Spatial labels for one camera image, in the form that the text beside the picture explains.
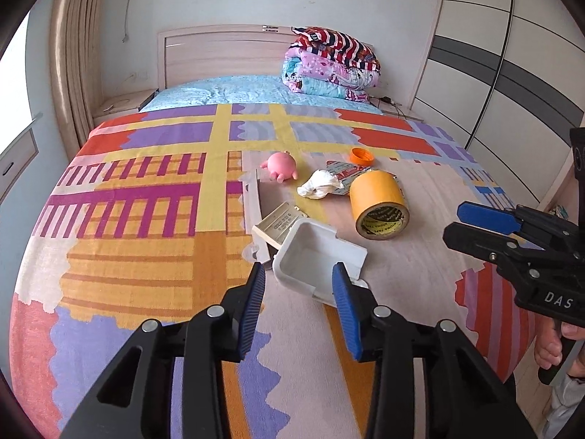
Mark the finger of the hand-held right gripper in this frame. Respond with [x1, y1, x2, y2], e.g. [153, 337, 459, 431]
[457, 201, 577, 250]
[442, 222, 546, 281]

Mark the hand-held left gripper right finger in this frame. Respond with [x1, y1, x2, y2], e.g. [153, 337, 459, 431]
[332, 262, 537, 439]

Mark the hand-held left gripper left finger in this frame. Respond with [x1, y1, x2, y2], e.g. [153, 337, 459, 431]
[59, 263, 267, 439]

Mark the white plastic box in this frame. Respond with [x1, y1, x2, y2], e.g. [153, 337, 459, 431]
[272, 218, 369, 306]

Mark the beige cardboard box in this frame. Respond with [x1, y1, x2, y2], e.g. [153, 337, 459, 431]
[252, 205, 309, 250]

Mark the grey cardboard strip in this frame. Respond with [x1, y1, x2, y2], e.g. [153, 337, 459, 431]
[242, 169, 271, 263]

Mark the yellow tape roll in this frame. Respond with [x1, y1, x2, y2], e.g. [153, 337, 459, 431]
[350, 170, 411, 241]

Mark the white tissue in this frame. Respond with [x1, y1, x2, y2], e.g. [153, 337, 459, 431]
[297, 169, 346, 200]

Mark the printed packet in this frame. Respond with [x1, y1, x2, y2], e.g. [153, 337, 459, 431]
[324, 160, 405, 197]

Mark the person's right forearm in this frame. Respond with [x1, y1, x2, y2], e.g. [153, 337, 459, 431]
[548, 352, 585, 427]

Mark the person's right hand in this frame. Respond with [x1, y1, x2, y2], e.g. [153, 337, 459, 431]
[534, 318, 585, 378]

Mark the pink toy pig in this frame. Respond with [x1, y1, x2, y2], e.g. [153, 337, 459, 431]
[260, 152, 300, 184]

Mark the colourful patterned blanket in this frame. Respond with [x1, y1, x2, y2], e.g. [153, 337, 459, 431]
[9, 103, 535, 439]

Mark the white wardrobe with grey stripes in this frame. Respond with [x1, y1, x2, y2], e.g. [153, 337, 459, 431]
[409, 0, 585, 206]

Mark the blue patterned folded quilt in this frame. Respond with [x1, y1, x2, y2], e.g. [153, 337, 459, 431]
[283, 71, 373, 101]

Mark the pink patterned folded quilt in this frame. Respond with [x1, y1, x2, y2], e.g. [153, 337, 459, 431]
[281, 46, 380, 90]

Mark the wooden nightstand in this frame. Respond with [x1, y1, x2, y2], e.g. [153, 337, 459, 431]
[91, 89, 158, 126]

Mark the wooden headboard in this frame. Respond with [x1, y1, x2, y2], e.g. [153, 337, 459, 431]
[158, 25, 302, 90]

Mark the beige curtain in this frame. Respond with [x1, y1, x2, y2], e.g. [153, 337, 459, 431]
[50, 0, 110, 147]

